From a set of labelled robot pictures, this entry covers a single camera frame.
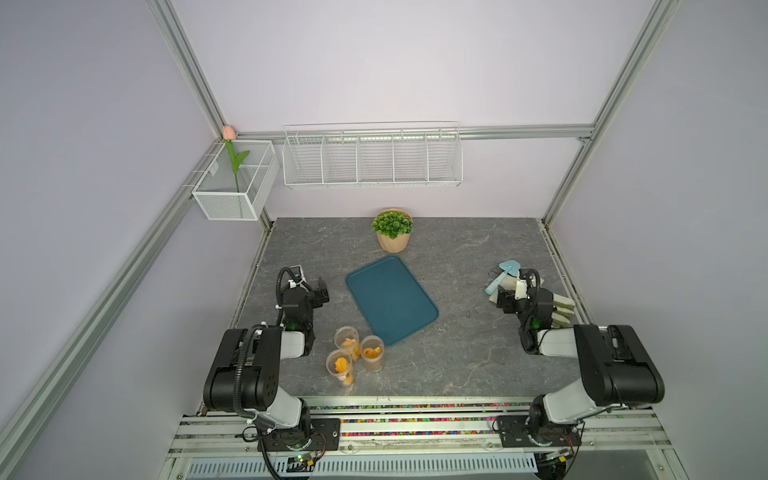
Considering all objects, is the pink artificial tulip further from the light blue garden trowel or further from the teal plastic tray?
the light blue garden trowel

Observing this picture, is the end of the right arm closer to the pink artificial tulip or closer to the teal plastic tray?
the teal plastic tray

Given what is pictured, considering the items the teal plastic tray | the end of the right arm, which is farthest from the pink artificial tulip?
the end of the right arm

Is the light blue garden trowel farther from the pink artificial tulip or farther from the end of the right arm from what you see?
the pink artificial tulip

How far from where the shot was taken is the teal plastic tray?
948 mm

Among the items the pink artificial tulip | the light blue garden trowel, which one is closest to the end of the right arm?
the light blue garden trowel
